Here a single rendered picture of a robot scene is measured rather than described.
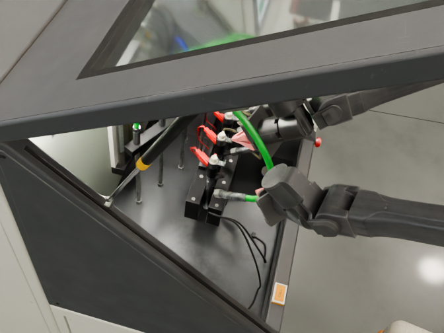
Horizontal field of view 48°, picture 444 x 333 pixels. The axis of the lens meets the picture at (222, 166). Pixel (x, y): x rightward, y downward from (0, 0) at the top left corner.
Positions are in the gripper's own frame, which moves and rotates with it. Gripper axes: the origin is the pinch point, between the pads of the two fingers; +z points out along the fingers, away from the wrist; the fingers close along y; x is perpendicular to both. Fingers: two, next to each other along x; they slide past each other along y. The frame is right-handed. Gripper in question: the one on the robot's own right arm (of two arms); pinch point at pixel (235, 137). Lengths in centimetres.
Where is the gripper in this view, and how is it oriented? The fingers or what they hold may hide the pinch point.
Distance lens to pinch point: 114.4
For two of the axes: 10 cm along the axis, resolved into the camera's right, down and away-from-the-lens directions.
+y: -5.1, -7.6, -3.9
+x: -4.9, 6.4, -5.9
